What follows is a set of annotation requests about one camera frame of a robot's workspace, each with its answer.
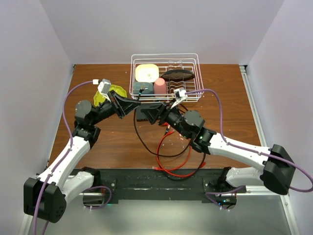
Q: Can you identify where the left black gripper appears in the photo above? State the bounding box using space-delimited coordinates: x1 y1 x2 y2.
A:
91 90 141 125

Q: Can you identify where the white wire dish rack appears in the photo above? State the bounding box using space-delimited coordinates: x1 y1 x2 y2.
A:
129 53 203 103

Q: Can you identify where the purple cable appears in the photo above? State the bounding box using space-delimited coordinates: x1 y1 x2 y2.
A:
185 88 313 210
33 79 112 235

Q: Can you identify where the pink plastic cup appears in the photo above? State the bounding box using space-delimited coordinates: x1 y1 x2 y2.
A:
154 78 167 95

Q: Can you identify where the green scalloped plate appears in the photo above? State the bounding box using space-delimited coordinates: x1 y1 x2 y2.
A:
94 84 127 107

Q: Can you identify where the grey-blue cup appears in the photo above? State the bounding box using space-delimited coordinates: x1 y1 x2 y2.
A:
133 82 154 95

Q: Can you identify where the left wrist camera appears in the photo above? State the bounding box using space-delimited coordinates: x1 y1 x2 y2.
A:
98 79 111 101

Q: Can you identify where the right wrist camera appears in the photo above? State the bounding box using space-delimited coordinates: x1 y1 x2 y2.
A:
171 88 188 109

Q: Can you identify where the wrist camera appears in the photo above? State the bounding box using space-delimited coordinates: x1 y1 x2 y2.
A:
98 79 111 101
171 88 188 109

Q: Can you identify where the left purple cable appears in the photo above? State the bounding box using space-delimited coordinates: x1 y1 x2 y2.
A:
33 79 112 235

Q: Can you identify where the black network switch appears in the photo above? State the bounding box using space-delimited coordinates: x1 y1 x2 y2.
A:
136 107 154 123

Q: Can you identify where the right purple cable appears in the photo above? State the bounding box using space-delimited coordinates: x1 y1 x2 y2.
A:
185 88 313 210

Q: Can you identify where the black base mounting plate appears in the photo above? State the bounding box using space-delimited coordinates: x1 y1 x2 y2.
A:
80 169 246 209

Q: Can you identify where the dark brown oval plate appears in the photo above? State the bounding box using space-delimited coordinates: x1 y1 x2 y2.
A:
160 70 195 81

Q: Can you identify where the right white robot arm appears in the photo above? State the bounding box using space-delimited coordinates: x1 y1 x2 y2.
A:
141 103 295 195

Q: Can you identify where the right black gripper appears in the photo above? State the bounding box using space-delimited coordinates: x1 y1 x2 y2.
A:
140 98 190 139

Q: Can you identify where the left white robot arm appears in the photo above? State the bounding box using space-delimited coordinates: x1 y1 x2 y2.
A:
23 91 140 223

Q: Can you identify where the yellow square bowl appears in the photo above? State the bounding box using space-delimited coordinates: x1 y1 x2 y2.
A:
135 64 159 83

